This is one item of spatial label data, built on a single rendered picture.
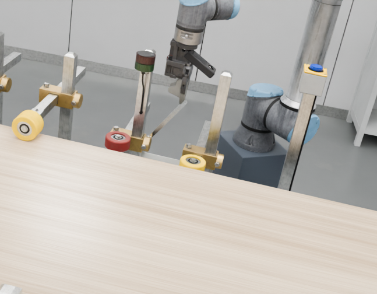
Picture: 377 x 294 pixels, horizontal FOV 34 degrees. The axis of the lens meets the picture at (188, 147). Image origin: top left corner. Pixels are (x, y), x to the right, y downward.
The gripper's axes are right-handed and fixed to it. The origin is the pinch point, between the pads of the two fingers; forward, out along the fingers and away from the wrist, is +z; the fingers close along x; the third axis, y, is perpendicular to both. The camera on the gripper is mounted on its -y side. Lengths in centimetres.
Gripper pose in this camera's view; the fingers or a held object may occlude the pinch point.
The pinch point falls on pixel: (183, 100)
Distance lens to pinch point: 206.6
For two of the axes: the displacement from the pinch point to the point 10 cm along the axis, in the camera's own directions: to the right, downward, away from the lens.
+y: -9.7, -2.3, 0.8
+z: -1.7, 8.7, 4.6
